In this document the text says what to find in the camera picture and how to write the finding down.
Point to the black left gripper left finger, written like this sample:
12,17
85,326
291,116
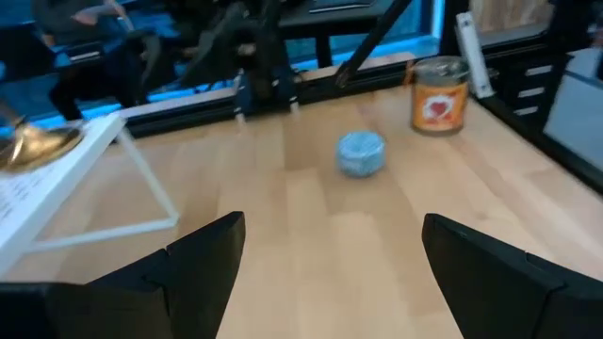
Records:
188,278

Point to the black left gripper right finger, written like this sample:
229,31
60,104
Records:
494,287

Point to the blue round candle tin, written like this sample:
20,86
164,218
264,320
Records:
360,154

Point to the short gold candlestick holder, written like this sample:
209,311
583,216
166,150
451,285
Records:
37,146

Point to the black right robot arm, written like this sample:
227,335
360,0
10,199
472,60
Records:
264,61

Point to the white perforated metal shelf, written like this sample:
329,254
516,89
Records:
28,198

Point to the silver tin can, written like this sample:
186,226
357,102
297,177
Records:
439,101

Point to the black drawer cabinet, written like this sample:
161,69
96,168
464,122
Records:
532,85

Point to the person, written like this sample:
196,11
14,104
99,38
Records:
56,14

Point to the silver frame bracket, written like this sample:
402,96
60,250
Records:
473,56

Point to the black aluminium table frame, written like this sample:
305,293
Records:
330,89

